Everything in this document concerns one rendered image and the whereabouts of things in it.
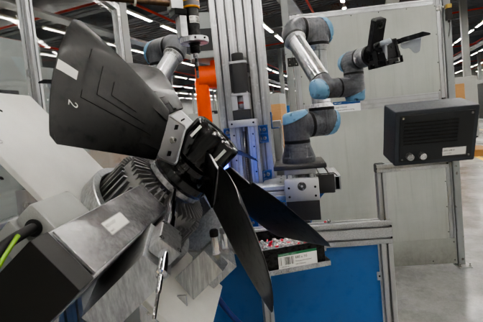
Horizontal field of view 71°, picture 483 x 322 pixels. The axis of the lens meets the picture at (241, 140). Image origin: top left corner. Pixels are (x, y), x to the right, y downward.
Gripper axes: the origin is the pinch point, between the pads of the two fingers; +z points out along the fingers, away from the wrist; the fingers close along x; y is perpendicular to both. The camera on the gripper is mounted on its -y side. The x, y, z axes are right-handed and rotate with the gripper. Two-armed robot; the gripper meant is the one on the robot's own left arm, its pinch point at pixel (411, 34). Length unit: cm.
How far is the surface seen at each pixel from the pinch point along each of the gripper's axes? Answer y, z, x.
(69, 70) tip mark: -1, 29, 91
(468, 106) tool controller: 25.4, 2.5, -14.8
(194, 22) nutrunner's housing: -13, 2, 65
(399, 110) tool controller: 22.2, -6.5, 3.6
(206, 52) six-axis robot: -72, -380, -34
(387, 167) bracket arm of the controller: 40.6, -11.7, 8.1
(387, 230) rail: 62, -12, 13
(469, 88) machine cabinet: 119, -728, -931
